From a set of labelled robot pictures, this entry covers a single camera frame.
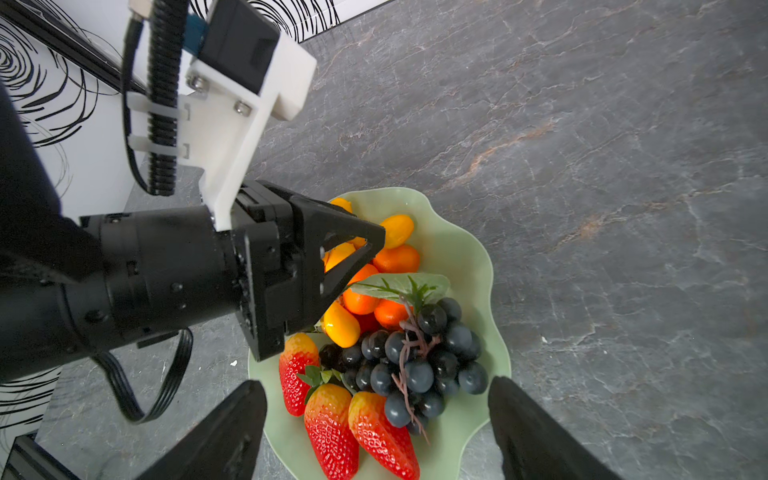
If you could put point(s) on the light green wavy fruit bowl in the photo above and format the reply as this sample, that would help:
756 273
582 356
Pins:
446 249

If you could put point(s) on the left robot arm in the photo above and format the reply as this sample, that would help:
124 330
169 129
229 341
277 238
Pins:
71 290

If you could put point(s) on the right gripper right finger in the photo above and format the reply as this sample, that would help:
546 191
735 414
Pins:
533 444

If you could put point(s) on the fake orange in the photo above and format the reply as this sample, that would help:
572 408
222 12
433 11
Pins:
389 314
402 259
356 303

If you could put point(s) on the fake kumquat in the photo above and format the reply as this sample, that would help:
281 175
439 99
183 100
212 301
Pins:
398 229
343 203
341 252
340 326

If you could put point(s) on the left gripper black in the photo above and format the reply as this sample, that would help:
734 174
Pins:
270 270

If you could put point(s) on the fake strawberry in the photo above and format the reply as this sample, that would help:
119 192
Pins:
368 323
390 446
326 422
299 352

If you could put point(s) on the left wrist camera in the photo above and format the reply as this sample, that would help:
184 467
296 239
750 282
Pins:
199 92

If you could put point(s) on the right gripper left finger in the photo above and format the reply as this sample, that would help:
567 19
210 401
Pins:
224 445

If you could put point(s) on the dark fake grape bunch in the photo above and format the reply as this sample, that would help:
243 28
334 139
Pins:
432 356

